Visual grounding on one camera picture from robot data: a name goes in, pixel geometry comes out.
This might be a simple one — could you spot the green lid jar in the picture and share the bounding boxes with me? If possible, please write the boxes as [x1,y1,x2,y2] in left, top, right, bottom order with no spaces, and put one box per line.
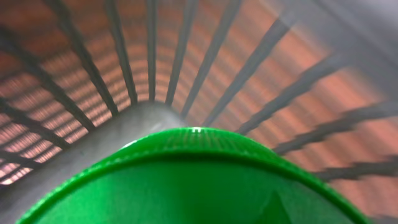
[19,128,368,223]

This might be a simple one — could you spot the grey plastic mesh basket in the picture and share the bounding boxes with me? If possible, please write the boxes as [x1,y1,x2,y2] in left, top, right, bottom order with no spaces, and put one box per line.
[1,0,397,223]

